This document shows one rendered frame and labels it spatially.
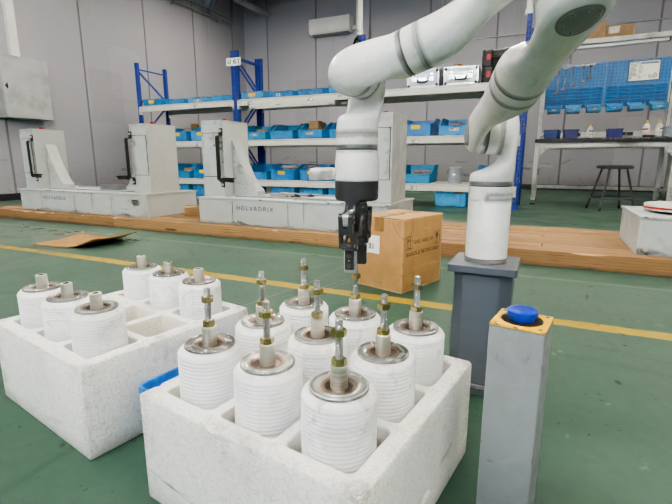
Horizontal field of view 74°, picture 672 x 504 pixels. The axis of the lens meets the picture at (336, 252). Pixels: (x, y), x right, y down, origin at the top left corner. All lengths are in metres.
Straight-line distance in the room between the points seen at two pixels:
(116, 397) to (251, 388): 0.39
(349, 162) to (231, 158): 2.66
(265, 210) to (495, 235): 2.19
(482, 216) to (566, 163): 7.86
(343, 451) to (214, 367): 0.23
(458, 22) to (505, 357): 0.46
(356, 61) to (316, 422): 0.51
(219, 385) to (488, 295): 0.61
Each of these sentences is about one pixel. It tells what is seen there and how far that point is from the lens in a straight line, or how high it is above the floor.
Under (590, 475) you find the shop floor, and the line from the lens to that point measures 0.95.
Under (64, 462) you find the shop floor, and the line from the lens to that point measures 1.00.
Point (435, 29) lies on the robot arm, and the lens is 0.70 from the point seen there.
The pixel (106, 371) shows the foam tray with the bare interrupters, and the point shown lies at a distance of 0.92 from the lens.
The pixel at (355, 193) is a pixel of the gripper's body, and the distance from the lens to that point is 0.73.
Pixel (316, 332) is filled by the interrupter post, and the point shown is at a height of 0.26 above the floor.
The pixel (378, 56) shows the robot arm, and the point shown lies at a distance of 0.73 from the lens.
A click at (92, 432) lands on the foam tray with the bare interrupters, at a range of 0.95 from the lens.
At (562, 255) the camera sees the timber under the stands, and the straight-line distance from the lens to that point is 2.47.
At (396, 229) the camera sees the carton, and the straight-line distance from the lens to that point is 1.76.
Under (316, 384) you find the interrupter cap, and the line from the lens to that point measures 0.58.
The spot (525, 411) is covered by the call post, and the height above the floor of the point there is 0.20.
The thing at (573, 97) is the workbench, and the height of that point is 1.28.
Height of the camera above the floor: 0.53
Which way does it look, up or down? 12 degrees down
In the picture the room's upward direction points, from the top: straight up
